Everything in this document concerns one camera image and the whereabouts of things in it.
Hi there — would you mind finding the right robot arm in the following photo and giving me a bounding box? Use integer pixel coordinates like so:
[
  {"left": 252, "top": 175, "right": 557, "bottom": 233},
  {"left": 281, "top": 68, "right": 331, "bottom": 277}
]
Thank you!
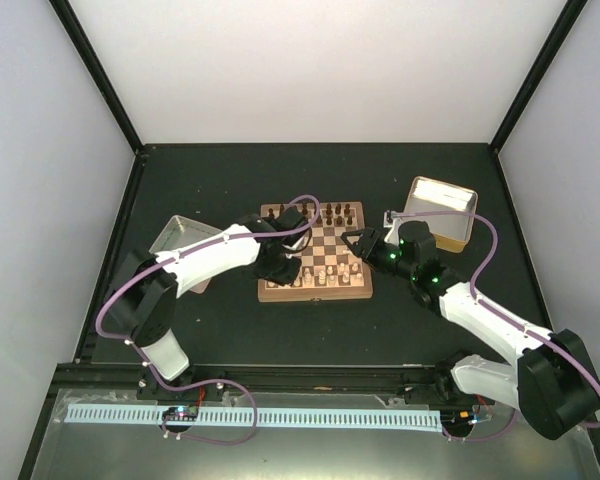
[{"left": 341, "top": 214, "right": 600, "bottom": 440}]

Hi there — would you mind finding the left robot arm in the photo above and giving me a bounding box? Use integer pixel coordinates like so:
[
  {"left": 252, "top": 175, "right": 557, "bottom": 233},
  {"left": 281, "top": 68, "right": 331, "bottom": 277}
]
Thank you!
[{"left": 95, "top": 208, "right": 311, "bottom": 399}]

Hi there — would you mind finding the row of dark chess pieces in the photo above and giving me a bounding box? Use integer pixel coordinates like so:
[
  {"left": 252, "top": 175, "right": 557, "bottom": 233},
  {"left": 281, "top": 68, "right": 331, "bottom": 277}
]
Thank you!
[{"left": 293, "top": 200, "right": 364, "bottom": 228}]

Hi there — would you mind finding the wooden chess board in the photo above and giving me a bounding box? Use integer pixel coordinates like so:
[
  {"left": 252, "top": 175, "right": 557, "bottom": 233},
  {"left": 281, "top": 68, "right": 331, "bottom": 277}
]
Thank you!
[{"left": 258, "top": 220, "right": 373, "bottom": 302}]

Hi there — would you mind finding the small circuit board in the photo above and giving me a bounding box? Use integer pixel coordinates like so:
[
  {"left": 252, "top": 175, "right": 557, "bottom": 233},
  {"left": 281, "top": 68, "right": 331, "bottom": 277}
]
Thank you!
[{"left": 162, "top": 406, "right": 198, "bottom": 422}]

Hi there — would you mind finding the gold metal tin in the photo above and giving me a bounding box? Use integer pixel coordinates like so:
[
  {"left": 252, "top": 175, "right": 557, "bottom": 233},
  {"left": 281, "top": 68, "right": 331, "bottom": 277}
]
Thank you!
[{"left": 404, "top": 176, "right": 478, "bottom": 253}]

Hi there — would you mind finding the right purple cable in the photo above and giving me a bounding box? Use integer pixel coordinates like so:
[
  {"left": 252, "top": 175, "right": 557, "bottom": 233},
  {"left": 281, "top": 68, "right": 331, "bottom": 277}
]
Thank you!
[{"left": 389, "top": 209, "right": 600, "bottom": 444}]

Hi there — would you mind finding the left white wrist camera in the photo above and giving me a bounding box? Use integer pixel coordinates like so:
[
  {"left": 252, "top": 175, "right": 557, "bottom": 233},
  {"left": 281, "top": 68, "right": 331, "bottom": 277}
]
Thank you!
[{"left": 272, "top": 206, "right": 308, "bottom": 253}]

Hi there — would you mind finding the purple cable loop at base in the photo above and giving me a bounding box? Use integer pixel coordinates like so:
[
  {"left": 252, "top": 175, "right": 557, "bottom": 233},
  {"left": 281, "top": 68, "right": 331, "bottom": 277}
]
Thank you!
[{"left": 159, "top": 380, "right": 259, "bottom": 446}]

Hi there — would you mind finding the white slotted cable duct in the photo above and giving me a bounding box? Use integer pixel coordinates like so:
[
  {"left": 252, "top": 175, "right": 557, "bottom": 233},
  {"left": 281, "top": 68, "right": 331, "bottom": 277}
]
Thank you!
[{"left": 64, "top": 404, "right": 442, "bottom": 433}]

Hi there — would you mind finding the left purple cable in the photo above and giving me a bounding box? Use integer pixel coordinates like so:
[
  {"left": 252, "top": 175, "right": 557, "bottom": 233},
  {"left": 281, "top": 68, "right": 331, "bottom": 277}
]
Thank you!
[{"left": 94, "top": 193, "right": 321, "bottom": 396}]

